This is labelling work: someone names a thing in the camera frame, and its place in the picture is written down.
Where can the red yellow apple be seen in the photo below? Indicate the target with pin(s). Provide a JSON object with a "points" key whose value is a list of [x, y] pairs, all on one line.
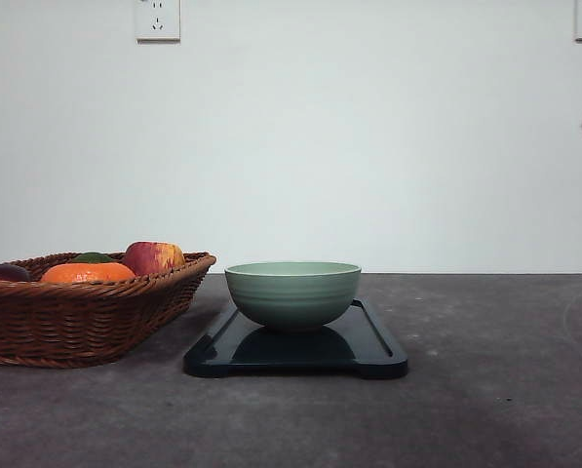
{"points": [[147, 257]]}

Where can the dark purple fruit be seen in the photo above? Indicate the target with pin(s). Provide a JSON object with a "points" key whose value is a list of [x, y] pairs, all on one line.
{"points": [[11, 273]]}

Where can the dark rectangular tray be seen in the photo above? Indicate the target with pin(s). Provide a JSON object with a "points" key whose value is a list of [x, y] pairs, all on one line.
{"points": [[353, 343]]}

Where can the dark green fruit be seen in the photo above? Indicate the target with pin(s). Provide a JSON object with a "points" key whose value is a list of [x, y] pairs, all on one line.
{"points": [[91, 257]]}

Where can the green ceramic bowl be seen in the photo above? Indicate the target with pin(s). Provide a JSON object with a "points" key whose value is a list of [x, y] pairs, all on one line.
{"points": [[293, 294]]}

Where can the orange tangerine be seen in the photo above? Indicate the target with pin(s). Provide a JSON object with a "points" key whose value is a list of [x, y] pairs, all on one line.
{"points": [[82, 272]]}

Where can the brown wicker basket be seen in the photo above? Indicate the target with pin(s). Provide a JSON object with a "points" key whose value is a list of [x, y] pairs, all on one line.
{"points": [[54, 325]]}

